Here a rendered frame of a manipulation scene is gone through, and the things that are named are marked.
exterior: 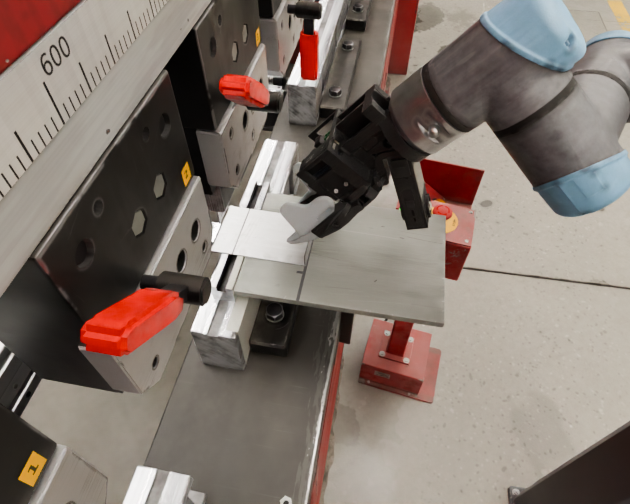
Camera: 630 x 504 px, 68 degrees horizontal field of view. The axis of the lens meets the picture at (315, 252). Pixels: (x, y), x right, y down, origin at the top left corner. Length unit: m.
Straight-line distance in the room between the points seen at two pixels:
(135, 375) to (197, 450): 0.35
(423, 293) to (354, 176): 0.19
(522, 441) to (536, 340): 0.37
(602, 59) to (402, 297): 0.32
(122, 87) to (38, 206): 0.08
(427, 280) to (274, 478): 0.31
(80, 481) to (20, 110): 0.19
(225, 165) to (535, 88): 0.26
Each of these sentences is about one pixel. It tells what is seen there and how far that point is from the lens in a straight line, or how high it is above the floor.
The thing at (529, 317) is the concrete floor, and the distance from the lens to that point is 1.91.
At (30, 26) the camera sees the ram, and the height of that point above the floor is 1.41.
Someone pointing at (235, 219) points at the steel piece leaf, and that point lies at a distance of 0.68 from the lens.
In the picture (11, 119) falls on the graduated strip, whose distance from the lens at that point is 0.21.
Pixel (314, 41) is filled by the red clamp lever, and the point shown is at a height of 1.21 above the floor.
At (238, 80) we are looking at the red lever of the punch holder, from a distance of 0.35.
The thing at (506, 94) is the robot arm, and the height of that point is 1.28.
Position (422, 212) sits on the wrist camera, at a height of 1.11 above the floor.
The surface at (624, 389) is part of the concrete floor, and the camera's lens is 1.91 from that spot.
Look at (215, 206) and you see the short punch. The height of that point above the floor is 1.11.
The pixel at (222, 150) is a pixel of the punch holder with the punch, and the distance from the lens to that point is 0.42.
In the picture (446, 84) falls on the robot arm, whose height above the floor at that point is 1.27.
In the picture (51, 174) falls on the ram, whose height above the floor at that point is 1.36.
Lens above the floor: 1.50
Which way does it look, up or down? 52 degrees down
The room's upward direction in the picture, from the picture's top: straight up
